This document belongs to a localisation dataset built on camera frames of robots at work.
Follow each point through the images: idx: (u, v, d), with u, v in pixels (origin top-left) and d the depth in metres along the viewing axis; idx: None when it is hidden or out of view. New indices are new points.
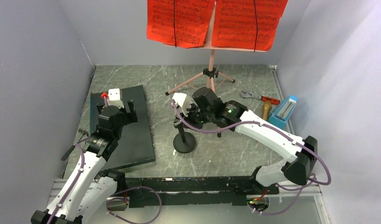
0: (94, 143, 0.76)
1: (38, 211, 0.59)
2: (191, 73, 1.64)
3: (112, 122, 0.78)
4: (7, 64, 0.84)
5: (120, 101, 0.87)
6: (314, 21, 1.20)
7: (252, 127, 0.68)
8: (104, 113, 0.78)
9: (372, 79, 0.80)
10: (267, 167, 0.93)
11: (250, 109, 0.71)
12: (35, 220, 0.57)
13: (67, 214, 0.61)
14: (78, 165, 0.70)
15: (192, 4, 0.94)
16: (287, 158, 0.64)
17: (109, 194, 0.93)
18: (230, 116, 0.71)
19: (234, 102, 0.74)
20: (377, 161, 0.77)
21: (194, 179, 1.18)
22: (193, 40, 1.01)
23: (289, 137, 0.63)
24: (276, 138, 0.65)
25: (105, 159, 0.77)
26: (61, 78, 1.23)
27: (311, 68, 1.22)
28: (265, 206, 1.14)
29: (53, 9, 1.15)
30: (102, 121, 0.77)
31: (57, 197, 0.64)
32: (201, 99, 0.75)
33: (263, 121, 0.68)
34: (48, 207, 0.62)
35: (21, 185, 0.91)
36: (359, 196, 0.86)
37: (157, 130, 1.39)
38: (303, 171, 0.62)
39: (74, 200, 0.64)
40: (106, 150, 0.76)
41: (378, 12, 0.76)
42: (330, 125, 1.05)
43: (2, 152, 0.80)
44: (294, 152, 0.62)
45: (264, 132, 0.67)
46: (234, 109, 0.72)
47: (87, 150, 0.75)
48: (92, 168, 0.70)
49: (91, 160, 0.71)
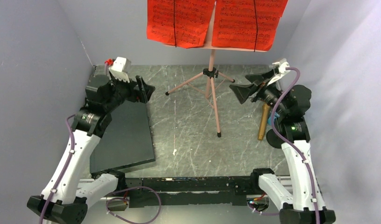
0: (83, 119, 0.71)
1: (32, 197, 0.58)
2: (191, 73, 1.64)
3: (101, 93, 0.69)
4: (7, 64, 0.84)
5: (122, 73, 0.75)
6: (314, 21, 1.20)
7: (295, 157, 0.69)
8: (92, 83, 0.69)
9: (371, 79, 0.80)
10: (276, 181, 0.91)
11: (309, 143, 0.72)
12: (31, 205, 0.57)
13: (63, 199, 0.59)
14: (68, 146, 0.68)
15: (192, 5, 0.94)
16: (295, 203, 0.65)
17: (110, 191, 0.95)
18: (289, 131, 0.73)
19: (303, 124, 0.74)
20: (380, 162, 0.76)
21: (193, 179, 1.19)
22: (193, 40, 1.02)
23: (314, 193, 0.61)
24: (303, 182, 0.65)
25: (99, 136, 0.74)
26: (61, 78, 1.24)
27: (311, 68, 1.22)
28: (265, 206, 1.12)
29: (52, 9, 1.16)
30: (90, 94, 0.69)
31: (51, 182, 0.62)
32: (254, 87, 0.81)
33: (310, 161, 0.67)
34: (44, 192, 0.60)
35: (21, 186, 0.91)
36: (360, 196, 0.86)
37: (158, 130, 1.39)
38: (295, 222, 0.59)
39: (69, 184, 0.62)
40: (98, 126, 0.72)
41: (378, 12, 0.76)
42: (329, 124, 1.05)
43: (2, 153, 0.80)
44: (304, 205, 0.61)
45: (299, 169, 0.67)
46: (298, 130, 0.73)
47: (76, 128, 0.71)
48: (84, 149, 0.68)
49: (83, 139, 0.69)
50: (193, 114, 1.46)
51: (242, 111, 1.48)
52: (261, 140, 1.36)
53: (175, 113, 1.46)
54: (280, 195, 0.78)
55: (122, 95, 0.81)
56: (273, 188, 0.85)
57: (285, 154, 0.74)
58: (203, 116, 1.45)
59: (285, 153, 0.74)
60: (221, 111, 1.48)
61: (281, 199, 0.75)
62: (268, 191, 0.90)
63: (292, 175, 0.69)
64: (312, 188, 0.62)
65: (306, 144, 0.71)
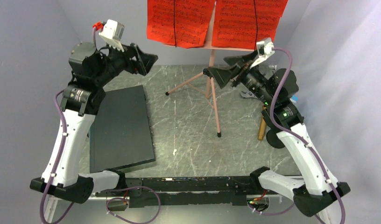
0: (71, 98, 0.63)
1: (33, 180, 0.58)
2: (191, 73, 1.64)
3: (87, 66, 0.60)
4: (7, 64, 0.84)
5: (113, 40, 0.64)
6: (314, 21, 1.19)
7: (297, 143, 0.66)
8: (76, 54, 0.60)
9: (371, 79, 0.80)
10: (276, 175, 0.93)
11: (305, 124, 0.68)
12: (35, 187, 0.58)
13: (65, 183, 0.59)
14: (61, 127, 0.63)
15: (192, 5, 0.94)
16: (309, 188, 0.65)
17: (111, 186, 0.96)
18: (283, 119, 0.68)
19: (292, 107, 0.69)
20: (380, 162, 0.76)
21: (194, 179, 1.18)
22: (193, 40, 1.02)
23: (327, 174, 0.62)
24: (313, 166, 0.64)
25: (92, 113, 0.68)
26: (61, 78, 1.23)
27: (311, 68, 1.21)
28: (265, 206, 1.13)
29: (52, 9, 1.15)
30: (75, 66, 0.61)
31: (49, 165, 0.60)
32: (236, 68, 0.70)
33: (312, 143, 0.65)
34: (45, 174, 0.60)
35: (22, 186, 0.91)
36: (361, 196, 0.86)
37: (157, 130, 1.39)
38: (317, 208, 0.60)
39: (67, 168, 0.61)
40: (90, 104, 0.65)
41: (378, 12, 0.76)
42: (330, 124, 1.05)
43: (3, 154, 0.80)
44: (322, 189, 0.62)
45: (305, 154, 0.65)
46: (290, 115, 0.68)
47: (66, 108, 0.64)
48: (78, 130, 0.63)
49: (74, 121, 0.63)
50: (193, 114, 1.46)
51: (242, 111, 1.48)
52: (261, 140, 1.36)
53: (175, 113, 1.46)
54: (286, 185, 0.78)
55: (116, 66, 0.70)
56: (275, 182, 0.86)
57: (282, 141, 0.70)
58: (203, 116, 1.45)
59: (283, 141, 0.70)
60: (221, 111, 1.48)
61: (290, 186, 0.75)
62: (271, 188, 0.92)
63: (297, 160, 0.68)
64: (324, 170, 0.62)
65: (302, 128, 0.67)
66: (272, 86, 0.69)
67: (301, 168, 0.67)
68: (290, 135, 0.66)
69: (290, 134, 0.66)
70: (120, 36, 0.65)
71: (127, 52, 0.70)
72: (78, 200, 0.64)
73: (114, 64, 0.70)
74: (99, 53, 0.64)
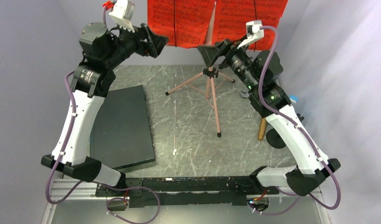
0: (82, 79, 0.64)
1: (45, 157, 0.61)
2: (191, 73, 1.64)
3: (97, 47, 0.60)
4: (7, 64, 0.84)
5: (123, 20, 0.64)
6: (314, 20, 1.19)
7: (287, 126, 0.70)
8: (87, 34, 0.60)
9: (371, 79, 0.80)
10: (272, 170, 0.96)
11: (292, 105, 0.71)
12: (45, 163, 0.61)
13: (73, 162, 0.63)
14: (70, 108, 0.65)
15: (192, 5, 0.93)
16: (302, 169, 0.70)
17: (114, 183, 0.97)
18: (271, 102, 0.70)
19: (280, 90, 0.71)
20: None
21: (193, 179, 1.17)
22: (193, 40, 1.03)
23: (317, 153, 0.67)
24: (304, 147, 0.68)
25: (102, 95, 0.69)
26: (61, 78, 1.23)
27: (311, 68, 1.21)
28: (265, 206, 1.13)
29: (52, 9, 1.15)
30: (85, 48, 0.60)
31: (59, 143, 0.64)
32: (224, 45, 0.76)
33: (300, 123, 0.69)
34: (54, 152, 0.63)
35: (21, 186, 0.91)
36: (362, 196, 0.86)
37: (158, 130, 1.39)
38: (312, 187, 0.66)
39: (76, 147, 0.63)
40: (99, 85, 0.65)
41: (378, 12, 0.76)
42: (330, 124, 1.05)
43: (2, 154, 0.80)
44: (314, 168, 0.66)
45: (295, 135, 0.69)
46: (277, 98, 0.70)
47: (76, 88, 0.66)
48: (87, 112, 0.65)
49: (84, 102, 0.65)
50: (193, 114, 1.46)
51: (242, 111, 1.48)
52: (261, 140, 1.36)
53: (175, 113, 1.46)
54: (281, 172, 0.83)
55: (128, 48, 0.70)
56: (272, 173, 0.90)
57: (272, 124, 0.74)
58: (203, 116, 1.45)
59: (273, 124, 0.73)
60: (220, 111, 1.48)
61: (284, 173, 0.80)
62: (268, 182, 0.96)
63: (288, 141, 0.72)
64: (314, 150, 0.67)
65: (291, 110, 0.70)
66: (257, 68, 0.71)
67: (293, 150, 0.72)
68: (280, 118, 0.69)
69: (280, 116, 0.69)
70: (130, 16, 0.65)
71: (138, 33, 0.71)
72: (85, 178, 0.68)
73: (125, 45, 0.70)
74: (109, 33, 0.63)
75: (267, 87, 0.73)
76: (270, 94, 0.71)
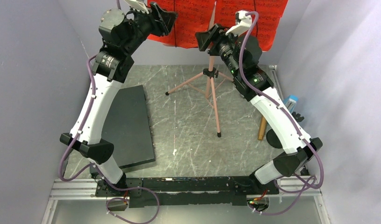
0: (103, 63, 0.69)
1: (64, 134, 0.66)
2: (191, 73, 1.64)
3: (116, 34, 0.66)
4: (8, 64, 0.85)
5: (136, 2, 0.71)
6: (313, 20, 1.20)
7: (270, 107, 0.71)
8: (105, 23, 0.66)
9: (370, 78, 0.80)
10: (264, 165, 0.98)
11: (274, 87, 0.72)
12: (64, 140, 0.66)
13: (89, 141, 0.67)
14: (90, 90, 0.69)
15: (192, 5, 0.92)
16: (285, 148, 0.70)
17: (116, 179, 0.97)
18: (254, 85, 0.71)
19: (264, 76, 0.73)
20: (380, 161, 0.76)
21: (193, 179, 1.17)
22: (193, 40, 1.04)
23: (299, 131, 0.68)
24: (286, 127, 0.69)
25: (121, 80, 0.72)
26: (61, 77, 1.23)
27: (311, 67, 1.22)
28: (265, 206, 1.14)
29: (52, 8, 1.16)
30: (104, 34, 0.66)
31: (78, 123, 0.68)
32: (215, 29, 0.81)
33: (282, 103, 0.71)
34: (73, 130, 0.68)
35: (21, 185, 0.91)
36: (362, 195, 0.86)
37: (158, 130, 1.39)
38: (296, 165, 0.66)
39: (93, 127, 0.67)
40: (118, 71, 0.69)
41: (379, 12, 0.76)
42: (329, 124, 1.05)
43: (2, 153, 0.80)
44: (297, 146, 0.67)
45: (277, 115, 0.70)
46: (260, 81, 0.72)
47: (96, 72, 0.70)
48: (105, 94, 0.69)
49: (103, 85, 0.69)
50: (193, 114, 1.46)
51: (242, 111, 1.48)
52: (261, 140, 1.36)
53: (175, 113, 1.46)
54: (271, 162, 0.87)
55: (144, 31, 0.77)
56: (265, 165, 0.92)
57: (256, 107, 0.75)
58: (203, 116, 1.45)
59: (256, 107, 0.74)
60: (221, 111, 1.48)
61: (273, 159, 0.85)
62: (267, 178, 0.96)
63: (271, 122, 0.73)
64: (296, 128, 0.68)
65: (273, 91, 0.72)
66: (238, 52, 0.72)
67: (276, 130, 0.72)
68: (264, 99, 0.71)
69: (263, 97, 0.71)
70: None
71: (152, 14, 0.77)
72: (98, 160, 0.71)
73: (141, 28, 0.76)
74: (127, 20, 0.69)
75: (251, 71, 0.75)
76: (254, 77, 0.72)
